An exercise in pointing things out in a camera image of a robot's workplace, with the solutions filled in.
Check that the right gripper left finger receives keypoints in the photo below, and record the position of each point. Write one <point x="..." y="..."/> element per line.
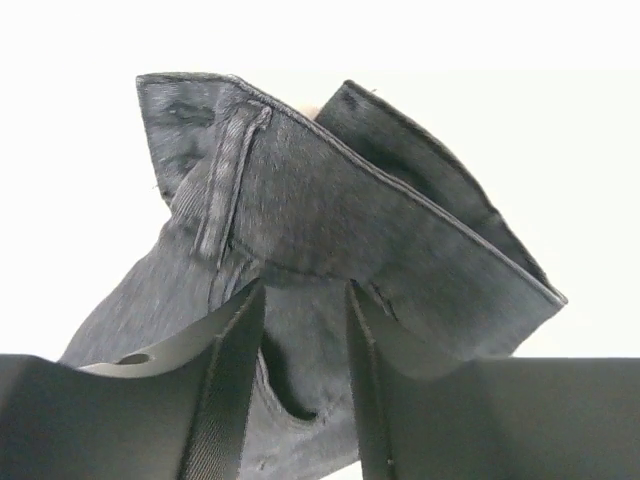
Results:
<point x="174" y="410"/>

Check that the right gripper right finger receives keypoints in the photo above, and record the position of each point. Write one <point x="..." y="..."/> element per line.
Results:
<point x="421" y="413"/>

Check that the black denim trousers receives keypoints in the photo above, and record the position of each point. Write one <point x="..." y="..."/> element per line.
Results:
<point x="360" y="192"/>

